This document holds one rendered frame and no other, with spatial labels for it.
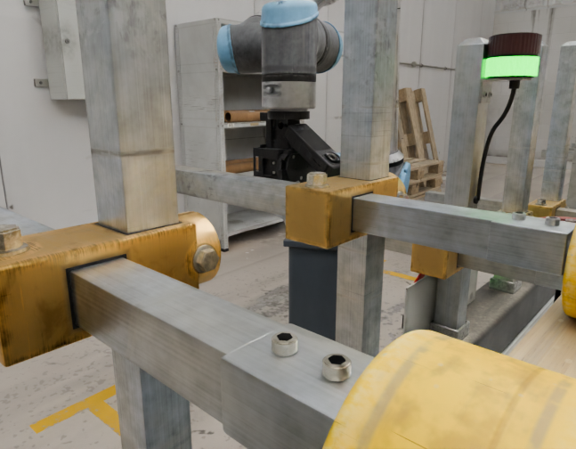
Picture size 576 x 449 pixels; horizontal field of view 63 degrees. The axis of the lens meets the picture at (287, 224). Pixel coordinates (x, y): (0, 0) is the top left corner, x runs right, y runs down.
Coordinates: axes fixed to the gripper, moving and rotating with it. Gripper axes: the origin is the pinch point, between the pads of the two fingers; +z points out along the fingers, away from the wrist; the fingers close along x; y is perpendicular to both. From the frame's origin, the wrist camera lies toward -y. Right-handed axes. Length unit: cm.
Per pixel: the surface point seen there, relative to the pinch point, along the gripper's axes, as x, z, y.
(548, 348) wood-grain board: 31, -8, -47
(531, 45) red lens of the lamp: -2.4, -28.1, -34.1
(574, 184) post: -78, -1, -26
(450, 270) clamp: 3.4, -0.6, -29.5
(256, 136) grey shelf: -225, 9, 242
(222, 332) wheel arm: 50, -14, -40
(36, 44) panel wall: -53, -50, 239
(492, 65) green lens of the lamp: -1.4, -26.0, -30.2
